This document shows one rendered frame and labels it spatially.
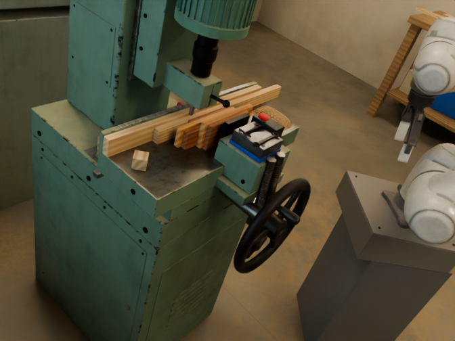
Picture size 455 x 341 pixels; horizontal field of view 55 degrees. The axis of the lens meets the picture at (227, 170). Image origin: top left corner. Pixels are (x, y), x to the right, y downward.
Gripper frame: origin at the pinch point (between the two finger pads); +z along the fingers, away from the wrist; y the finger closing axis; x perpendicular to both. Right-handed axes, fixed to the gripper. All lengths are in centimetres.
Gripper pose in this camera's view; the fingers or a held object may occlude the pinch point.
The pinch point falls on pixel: (401, 147)
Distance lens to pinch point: 152.8
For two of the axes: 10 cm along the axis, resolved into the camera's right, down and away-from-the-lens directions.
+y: 2.3, -5.5, 8.0
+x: -9.7, -2.2, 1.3
